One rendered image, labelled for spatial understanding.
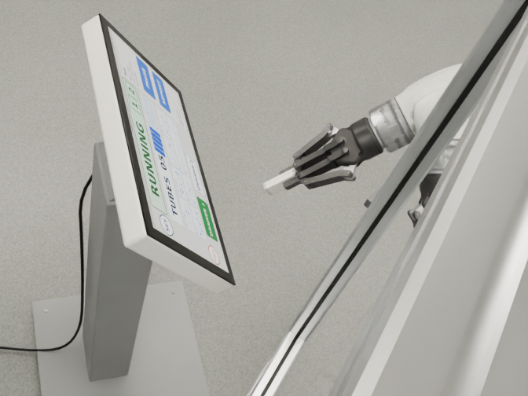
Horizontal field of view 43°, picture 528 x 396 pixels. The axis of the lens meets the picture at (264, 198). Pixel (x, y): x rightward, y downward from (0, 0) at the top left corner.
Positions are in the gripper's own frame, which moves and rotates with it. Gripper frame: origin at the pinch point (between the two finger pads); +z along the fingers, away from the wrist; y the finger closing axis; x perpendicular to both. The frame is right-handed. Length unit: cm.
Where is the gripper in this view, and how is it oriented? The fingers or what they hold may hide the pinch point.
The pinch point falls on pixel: (282, 181)
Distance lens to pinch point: 130.5
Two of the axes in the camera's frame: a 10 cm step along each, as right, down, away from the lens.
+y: 2.7, 8.2, -5.0
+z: -8.6, 4.4, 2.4
